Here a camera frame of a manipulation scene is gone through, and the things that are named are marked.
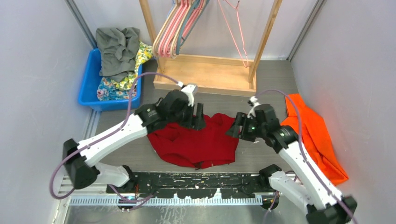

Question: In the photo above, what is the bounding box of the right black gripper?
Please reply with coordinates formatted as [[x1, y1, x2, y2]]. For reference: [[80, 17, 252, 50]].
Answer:
[[225, 112, 265, 142]]

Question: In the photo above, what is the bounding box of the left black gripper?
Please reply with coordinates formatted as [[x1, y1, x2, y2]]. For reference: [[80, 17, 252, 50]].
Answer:
[[168, 102, 205, 132]]

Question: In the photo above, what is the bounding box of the red skirt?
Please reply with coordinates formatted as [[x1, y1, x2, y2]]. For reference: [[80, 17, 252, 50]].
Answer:
[[147, 113, 239, 169]]

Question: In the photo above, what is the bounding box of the grey-blue hanger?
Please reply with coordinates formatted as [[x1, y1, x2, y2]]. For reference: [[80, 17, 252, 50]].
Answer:
[[165, 0, 209, 58]]

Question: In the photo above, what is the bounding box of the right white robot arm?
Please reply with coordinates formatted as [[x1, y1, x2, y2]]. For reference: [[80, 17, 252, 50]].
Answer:
[[226, 104, 357, 224]]

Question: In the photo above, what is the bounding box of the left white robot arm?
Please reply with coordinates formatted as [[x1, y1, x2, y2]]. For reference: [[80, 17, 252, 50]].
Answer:
[[64, 90, 206, 193]]

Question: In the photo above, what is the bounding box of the beige hanger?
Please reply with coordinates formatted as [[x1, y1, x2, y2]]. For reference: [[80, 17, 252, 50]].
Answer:
[[152, 0, 198, 59]]

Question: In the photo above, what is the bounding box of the wooden clothes rack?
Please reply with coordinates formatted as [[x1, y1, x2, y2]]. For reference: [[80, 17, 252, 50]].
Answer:
[[140, 0, 282, 96]]

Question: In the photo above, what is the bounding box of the orange garment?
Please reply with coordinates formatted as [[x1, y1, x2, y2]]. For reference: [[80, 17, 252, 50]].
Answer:
[[282, 94, 349, 185]]

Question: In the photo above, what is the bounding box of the yellow floral garment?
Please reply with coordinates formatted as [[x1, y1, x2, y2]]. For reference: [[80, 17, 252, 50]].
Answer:
[[112, 41, 154, 91]]

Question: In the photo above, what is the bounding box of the blue floral garment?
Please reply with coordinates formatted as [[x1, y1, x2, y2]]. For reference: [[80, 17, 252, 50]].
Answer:
[[97, 75, 136, 101]]

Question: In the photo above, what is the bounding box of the grey garment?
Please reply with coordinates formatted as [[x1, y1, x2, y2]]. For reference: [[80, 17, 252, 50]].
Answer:
[[96, 27, 140, 82]]

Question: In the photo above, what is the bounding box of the blue plastic bin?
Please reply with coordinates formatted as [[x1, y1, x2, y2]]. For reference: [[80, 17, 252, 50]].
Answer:
[[78, 49, 128, 112]]

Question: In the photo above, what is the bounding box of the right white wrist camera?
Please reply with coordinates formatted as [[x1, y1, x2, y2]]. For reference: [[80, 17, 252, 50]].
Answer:
[[247, 96, 261, 119]]

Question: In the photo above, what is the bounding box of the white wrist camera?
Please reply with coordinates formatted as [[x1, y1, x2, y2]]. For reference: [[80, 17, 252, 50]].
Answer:
[[177, 81, 198, 107], [247, 96, 261, 119]]

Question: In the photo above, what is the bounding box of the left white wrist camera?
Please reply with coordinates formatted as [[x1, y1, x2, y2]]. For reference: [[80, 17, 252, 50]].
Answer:
[[177, 81, 198, 107]]

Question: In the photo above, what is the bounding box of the slotted cable duct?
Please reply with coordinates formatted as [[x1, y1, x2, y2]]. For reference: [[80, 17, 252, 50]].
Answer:
[[69, 195, 262, 206]]

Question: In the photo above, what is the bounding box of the thin pink wire hanger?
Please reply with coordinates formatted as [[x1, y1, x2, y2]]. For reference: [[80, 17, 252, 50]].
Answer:
[[215, 0, 252, 68]]

